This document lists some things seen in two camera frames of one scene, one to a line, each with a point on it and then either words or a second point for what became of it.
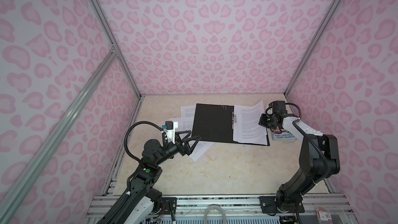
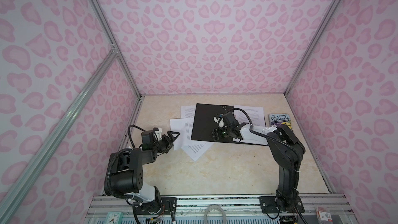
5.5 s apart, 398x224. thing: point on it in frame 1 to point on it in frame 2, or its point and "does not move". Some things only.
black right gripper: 262,121 to 214,131
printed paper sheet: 184,124 does not move
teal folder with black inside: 213,123 does not move
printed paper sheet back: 187,111 does not move
